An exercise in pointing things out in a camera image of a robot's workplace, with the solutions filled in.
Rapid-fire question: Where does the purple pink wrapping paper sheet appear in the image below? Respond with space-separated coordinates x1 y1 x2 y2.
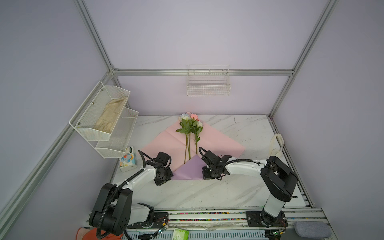
140 116 245 181

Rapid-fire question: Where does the cream fake rose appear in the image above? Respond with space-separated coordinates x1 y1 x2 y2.
193 119 204 153

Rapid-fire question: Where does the white blue fake flower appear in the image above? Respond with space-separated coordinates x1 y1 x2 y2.
176 113 191 163

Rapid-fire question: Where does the red pink fake rose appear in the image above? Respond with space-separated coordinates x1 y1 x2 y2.
191 114 200 145

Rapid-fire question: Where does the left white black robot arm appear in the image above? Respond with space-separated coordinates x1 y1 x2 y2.
89 151 173 240

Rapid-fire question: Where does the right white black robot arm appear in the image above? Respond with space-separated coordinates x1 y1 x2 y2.
198 147 299 227

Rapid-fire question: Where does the colourful tissue pack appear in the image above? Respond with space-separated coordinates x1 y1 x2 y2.
119 146 137 172

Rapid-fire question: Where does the lower white mesh shelf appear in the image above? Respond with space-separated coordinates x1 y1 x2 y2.
95 108 139 159

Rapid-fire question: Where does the white mesh shelf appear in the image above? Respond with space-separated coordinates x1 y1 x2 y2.
95 108 139 159
69 82 130 142

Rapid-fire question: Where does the green white label card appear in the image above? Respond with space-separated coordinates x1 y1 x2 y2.
172 228 189 240

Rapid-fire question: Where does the cream ribbon strip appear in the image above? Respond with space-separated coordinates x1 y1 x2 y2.
268 134 285 160

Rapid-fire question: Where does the beige cloth in shelf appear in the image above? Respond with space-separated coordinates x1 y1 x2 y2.
94 97 128 134

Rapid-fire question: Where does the upper white mesh shelf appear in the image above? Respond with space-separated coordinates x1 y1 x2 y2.
69 82 130 142

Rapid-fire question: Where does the orange rubber glove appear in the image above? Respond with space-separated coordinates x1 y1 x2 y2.
76 228 124 240

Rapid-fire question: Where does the grey foam pad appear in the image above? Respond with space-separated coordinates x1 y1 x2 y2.
294 222 332 239

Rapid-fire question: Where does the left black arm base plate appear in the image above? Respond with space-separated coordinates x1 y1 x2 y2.
127 212 169 229

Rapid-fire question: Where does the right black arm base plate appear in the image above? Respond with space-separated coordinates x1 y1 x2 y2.
246 210 288 228

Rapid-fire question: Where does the white wire wall basket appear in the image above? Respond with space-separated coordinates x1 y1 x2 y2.
187 65 232 97

